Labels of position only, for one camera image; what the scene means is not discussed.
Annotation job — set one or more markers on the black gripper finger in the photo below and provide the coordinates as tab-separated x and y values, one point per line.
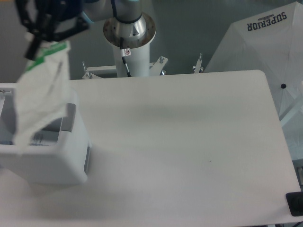
50	34
32	27

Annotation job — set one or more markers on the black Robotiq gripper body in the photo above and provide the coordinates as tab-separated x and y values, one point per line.
60	10

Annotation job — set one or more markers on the white plastic wrapper with print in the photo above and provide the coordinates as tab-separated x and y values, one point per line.
42	92

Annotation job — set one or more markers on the clear crushed plastic bottle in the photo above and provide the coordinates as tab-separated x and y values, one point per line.
6	142

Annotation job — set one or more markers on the silver and grey robot arm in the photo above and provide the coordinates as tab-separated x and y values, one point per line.
124	11

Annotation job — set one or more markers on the white plastic trash can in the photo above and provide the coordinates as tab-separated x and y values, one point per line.
58	153

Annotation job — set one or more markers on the white Superior umbrella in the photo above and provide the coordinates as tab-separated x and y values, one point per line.
271	42

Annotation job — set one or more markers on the black device at table edge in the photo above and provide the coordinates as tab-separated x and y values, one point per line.
295	203

